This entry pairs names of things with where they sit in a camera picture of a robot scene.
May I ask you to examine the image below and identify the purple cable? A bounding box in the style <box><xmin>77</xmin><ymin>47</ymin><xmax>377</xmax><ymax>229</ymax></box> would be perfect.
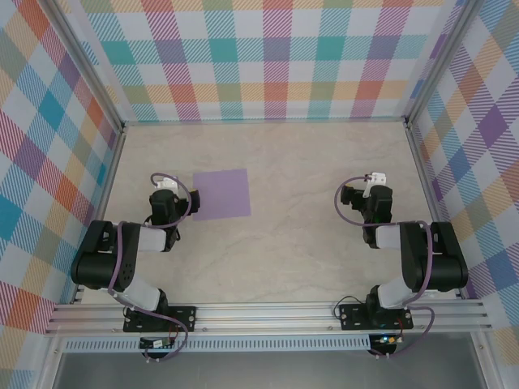
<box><xmin>107</xmin><ymin>172</ymin><xmax>192</xmax><ymax>363</ymax></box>
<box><xmin>333</xmin><ymin>173</ymin><xmax>437</xmax><ymax>360</ymax></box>

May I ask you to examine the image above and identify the aluminium table edge rail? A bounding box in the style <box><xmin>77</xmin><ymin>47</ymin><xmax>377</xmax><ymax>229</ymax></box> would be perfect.
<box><xmin>405</xmin><ymin>121</ymin><xmax>465</xmax><ymax>300</ymax></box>
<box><xmin>71</xmin><ymin>123</ymin><xmax>127</xmax><ymax>306</ymax></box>

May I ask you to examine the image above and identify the aluminium frame post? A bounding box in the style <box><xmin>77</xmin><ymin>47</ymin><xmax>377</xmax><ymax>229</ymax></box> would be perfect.
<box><xmin>403</xmin><ymin>0</ymin><xmax>486</xmax><ymax>127</ymax></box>
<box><xmin>42</xmin><ymin>0</ymin><xmax>126</xmax><ymax>133</ymax></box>

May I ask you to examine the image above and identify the grey metal panel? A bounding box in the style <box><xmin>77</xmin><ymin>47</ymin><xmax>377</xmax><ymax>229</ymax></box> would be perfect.
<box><xmin>52</xmin><ymin>351</ymin><xmax>487</xmax><ymax>389</ymax></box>

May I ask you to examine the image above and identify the aluminium frame leg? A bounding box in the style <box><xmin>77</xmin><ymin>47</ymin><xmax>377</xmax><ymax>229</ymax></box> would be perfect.
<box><xmin>38</xmin><ymin>335</ymin><xmax>62</xmax><ymax>389</ymax></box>
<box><xmin>472</xmin><ymin>331</ymin><xmax>502</xmax><ymax>389</ymax></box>

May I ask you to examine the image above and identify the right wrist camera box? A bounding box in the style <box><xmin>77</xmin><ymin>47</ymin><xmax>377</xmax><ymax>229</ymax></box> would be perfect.
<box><xmin>363</xmin><ymin>171</ymin><xmax>388</xmax><ymax>199</ymax></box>

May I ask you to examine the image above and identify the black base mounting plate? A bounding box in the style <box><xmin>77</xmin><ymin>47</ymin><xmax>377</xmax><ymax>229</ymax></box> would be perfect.
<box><xmin>122</xmin><ymin>306</ymin><xmax>198</xmax><ymax>334</ymax></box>
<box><xmin>339</xmin><ymin>302</ymin><xmax>414</xmax><ymax>331</ymax></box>

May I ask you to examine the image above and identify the slotted grey cable duct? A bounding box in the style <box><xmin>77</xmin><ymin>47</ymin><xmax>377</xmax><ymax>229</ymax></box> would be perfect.
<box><xmin>60</xmin><ymin>334</ymin><xmax>372</xmax><ymax>353</ymax></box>

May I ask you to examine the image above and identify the purple square paper sheet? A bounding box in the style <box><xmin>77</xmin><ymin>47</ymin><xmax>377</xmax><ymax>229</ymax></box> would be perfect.
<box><xmin>191</xmin><ymin>168</ymin><xmax>251</xmax><ymax>222</ymax></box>

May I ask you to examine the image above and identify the long aluminium mounting rail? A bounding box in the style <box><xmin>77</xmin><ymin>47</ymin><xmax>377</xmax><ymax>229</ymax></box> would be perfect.
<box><xmin>44</xmin><ymin>299</ymin><xmax>494</xmax><ymax>336</ymax></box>

